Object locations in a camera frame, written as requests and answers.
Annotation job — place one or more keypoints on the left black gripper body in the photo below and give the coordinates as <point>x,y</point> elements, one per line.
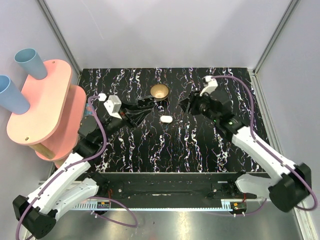
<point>125,115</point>

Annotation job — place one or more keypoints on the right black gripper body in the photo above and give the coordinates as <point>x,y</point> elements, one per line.
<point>199,102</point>

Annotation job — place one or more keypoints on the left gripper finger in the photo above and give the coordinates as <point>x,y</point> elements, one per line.
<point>138,116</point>
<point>132,107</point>

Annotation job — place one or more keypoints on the white earbud charging case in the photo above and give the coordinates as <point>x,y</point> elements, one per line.
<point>167,119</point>

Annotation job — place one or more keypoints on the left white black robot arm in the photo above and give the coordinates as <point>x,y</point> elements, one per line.
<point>72,183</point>

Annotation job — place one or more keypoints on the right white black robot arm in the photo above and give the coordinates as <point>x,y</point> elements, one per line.
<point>287,183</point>

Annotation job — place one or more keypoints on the gold metal bowl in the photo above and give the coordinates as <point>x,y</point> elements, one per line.
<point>159,92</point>

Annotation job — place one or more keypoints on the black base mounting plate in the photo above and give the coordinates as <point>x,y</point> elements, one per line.
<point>168,190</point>

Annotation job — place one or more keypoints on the pink two-tier wooden shelf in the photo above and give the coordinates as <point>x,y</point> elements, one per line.
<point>50,126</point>

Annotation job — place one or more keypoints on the rear light blue cup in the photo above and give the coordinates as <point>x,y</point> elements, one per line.
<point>31,62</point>

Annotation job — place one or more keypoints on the light blue cup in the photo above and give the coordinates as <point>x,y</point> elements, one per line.
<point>31,62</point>
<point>11,97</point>

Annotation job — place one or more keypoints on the front light blue cup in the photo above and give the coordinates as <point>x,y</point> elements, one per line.
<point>11,97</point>

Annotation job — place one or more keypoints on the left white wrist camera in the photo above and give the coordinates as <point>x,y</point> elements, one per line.
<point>112,104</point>

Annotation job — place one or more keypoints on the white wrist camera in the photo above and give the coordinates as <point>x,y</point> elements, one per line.
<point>210,84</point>
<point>112,104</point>

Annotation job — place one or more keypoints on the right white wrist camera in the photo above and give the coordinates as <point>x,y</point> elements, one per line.
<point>210,84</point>

